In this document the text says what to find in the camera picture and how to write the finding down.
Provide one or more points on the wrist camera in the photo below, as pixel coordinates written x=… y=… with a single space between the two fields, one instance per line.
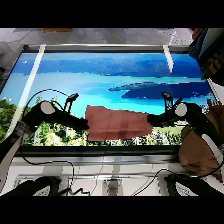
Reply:
x=71 y=98
x=167 y=100

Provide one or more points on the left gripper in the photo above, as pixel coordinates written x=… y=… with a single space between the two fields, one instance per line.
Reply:
x=80 y=124

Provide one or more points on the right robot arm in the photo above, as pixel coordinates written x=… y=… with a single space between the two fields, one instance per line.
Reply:
x=196 y=118

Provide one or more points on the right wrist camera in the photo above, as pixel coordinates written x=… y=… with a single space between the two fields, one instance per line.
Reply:
x=167 y=100

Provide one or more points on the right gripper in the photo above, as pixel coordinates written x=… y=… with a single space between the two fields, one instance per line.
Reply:
x=156 y=119

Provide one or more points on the salmon red garment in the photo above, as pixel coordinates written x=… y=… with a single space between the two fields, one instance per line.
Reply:
x=115 y=123

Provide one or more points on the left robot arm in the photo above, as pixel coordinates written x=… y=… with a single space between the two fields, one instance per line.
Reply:
x=36 y=115

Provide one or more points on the brown garment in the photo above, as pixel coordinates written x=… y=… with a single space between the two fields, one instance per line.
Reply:
x=195 y=150

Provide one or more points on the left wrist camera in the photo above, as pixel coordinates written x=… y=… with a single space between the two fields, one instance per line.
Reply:
x=71 y=98

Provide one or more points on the heap of clothes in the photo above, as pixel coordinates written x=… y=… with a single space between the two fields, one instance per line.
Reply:
x=208 y=50

